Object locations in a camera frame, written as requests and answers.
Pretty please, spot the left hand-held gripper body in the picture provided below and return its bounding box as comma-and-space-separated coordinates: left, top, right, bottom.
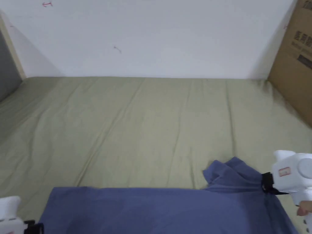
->
0, 196, 44, 234

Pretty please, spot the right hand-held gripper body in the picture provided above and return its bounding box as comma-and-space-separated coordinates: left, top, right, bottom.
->
261, 150, 312, 234

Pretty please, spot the dark blue shirt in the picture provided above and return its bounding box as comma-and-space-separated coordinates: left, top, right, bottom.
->
38, 157, 299, 234

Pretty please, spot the person's right hand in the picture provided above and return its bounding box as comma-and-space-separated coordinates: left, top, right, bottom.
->
297, 200, 312, 217

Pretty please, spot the brown cardboard carton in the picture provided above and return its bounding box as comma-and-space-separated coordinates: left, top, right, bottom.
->
267, 0, 312, 128

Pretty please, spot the bed with pale green sheet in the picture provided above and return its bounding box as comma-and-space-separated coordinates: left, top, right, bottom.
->
0, 76, 312, 234

